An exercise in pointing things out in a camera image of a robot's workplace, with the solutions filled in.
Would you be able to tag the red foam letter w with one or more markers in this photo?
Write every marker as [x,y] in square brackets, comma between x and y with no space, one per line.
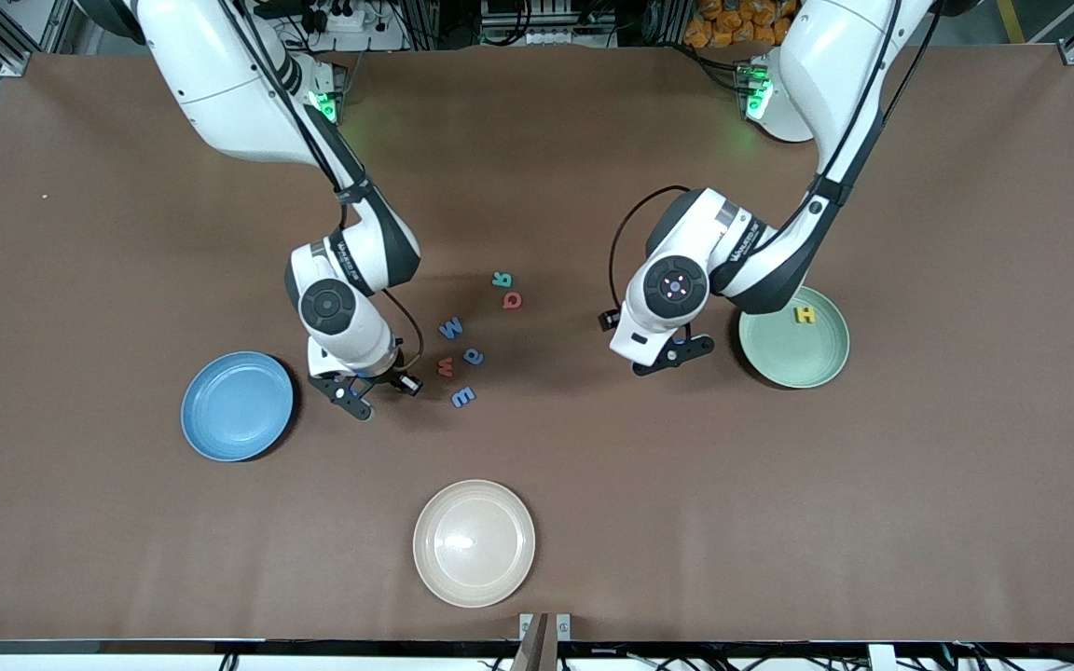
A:
[446,366]

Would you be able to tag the blue foam letter a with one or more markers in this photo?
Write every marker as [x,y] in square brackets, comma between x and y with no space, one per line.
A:
[474,355]

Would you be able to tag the blue foam letter W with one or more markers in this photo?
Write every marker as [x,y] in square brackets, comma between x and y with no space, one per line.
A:
[451,328]

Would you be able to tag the red foam letter Q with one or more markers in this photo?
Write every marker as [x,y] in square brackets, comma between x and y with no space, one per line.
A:
[512,300]

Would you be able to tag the teal foam letter g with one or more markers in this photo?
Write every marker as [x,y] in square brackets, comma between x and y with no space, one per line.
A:
[502,279]

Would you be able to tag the yellow foam letter H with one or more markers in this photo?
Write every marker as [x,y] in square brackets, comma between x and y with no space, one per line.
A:
[805,315]

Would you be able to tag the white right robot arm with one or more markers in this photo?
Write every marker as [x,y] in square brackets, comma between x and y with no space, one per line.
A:
[220,75]

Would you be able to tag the blue foam letter m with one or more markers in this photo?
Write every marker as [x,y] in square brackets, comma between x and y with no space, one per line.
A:
[463,397]

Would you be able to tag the blue plate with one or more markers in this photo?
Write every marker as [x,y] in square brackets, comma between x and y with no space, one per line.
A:
[237,407]

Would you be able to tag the green plate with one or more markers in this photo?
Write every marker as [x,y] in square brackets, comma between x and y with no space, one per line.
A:
[793,359]

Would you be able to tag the beige plate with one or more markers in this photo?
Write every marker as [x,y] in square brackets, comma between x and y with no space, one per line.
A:
[474,545]

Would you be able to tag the brown table cover sheet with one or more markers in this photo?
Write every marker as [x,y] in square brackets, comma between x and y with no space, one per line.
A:
[919,466]

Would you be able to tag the orange packets pile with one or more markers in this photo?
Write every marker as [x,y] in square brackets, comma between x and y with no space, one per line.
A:
[723,23]

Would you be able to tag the grey equipment rack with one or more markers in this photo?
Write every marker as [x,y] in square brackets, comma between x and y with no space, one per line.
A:
[546,23]

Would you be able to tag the white power strip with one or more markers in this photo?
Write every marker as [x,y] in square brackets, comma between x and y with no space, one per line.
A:
[351,20]

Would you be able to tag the metal table edge bracket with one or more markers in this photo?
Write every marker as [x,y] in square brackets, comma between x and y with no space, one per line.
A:
[537,643]

